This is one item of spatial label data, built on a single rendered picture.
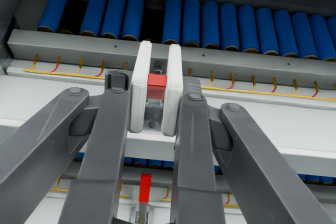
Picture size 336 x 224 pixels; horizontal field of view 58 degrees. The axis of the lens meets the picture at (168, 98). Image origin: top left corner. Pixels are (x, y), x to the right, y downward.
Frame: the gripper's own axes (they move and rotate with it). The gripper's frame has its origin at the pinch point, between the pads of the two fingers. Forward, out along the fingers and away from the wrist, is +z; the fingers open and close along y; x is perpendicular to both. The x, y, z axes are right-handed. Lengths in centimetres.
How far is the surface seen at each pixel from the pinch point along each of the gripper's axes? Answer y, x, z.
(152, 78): -0.3, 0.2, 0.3
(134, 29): -2.7, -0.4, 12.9
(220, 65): 5.8, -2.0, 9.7
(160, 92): 0.3, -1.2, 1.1
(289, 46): 13.1, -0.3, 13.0
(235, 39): 7.5, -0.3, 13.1
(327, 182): 25.4, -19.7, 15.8
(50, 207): -11.7, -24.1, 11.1
